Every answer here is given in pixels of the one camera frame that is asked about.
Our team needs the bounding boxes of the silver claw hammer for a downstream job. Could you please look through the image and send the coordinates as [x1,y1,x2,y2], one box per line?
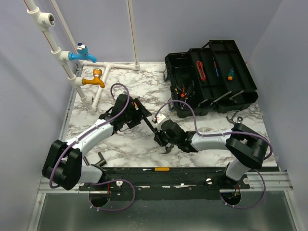
[144,118,174,154]

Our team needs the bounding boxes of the orange handle screwdriver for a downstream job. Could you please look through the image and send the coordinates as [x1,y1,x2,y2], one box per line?
[142,167,170,172]

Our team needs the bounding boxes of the white PVC pipe frame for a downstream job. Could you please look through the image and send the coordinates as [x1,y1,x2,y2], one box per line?
[23,0,141,116]

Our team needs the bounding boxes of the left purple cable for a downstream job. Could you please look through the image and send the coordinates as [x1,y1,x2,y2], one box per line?
[49,83,136,213]

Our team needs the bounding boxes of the silver ratchet wrench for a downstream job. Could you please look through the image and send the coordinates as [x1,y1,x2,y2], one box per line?
[237,116,243,123]

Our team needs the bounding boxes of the small black claw hammer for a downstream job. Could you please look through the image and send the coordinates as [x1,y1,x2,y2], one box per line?
[226,111,239,124]

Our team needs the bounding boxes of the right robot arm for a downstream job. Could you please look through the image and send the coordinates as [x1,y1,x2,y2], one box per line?
[157,119,271,189]

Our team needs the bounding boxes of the black yellow screwdriver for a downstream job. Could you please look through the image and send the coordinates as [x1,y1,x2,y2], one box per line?
[184,83,194,100]

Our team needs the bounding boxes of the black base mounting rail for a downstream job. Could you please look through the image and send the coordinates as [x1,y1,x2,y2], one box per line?
[48,166,281,202]

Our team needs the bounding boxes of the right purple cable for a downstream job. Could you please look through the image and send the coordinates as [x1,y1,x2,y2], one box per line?
[155,100,273,210]

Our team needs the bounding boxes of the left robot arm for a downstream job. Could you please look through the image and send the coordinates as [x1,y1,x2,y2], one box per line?
[42,94,151,190]

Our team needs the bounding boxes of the black long nose pliers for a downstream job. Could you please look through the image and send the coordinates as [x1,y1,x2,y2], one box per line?
[175,82,186,102]

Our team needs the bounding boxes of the black plastic toolbox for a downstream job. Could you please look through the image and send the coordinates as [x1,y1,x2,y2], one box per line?
[163,40,258,118]

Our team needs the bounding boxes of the aluminium extrusion rail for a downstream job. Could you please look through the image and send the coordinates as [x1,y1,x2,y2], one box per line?
[38,171,293,194]

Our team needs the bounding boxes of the red black pliers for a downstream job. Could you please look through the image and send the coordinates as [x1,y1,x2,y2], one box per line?
[180,82,194,103]

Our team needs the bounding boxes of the purple cable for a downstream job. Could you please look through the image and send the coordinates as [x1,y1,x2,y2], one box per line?
[155,100,273,210]
[49,83,136,213]

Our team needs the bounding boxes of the green stubby screwdriver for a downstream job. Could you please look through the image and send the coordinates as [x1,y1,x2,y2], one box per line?
[227,68,234,81]

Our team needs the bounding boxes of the orange water tap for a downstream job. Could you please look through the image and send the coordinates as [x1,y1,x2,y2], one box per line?
[82,68,105,88]

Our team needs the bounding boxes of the blue handle screwdriver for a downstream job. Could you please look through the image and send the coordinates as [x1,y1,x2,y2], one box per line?
[212,56,219,77]

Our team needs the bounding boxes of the red black utility knife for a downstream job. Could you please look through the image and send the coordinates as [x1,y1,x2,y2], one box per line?
[196,60,206,81]

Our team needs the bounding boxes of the blue water tap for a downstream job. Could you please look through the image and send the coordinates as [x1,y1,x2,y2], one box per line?
[68,42,97,63]

